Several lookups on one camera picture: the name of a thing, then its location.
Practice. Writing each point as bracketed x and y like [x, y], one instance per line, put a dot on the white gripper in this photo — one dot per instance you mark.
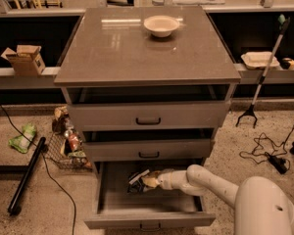
[166, 179]

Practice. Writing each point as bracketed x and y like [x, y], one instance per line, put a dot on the blue chip bag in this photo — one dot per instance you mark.
[136, 184]

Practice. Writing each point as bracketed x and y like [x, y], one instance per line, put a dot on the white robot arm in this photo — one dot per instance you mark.
[260, 206]

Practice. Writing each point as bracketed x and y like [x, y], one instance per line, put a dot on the grey bottom drawer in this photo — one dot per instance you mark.
[116, 207]

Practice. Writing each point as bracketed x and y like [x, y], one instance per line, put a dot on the grey drawer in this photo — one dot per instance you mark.
[149, 144]
[158, 115]
[116, 207]

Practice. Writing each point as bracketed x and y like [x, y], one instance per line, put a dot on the grey middle drawer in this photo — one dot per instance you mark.
[149, 144]

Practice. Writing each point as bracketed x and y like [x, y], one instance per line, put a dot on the grey top drawer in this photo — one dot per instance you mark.
[158, 115]

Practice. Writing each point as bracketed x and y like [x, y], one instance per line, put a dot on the grey drawer cabinet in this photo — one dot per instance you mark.
[113, 59]

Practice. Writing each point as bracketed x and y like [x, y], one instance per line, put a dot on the green snack bag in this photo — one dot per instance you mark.
[22, 142]

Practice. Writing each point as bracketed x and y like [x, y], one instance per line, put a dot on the black metal stand leg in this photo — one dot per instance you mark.
[14, 208]

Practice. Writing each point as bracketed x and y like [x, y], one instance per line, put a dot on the white bowl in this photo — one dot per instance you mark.
[161, 26]

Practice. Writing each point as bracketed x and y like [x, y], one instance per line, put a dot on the white takeout container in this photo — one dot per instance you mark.
[256, 60]

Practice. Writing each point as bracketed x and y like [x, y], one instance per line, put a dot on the cardboard box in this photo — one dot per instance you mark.
[26, 60]

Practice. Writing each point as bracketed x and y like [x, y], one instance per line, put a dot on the yellow tape measure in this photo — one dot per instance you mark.
[287, 63]

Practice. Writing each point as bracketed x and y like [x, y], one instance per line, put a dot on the wire basket with snacks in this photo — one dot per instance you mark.
[65, 148]

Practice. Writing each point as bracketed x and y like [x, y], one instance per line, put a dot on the black power adapter with cable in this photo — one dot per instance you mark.
[259, 155]

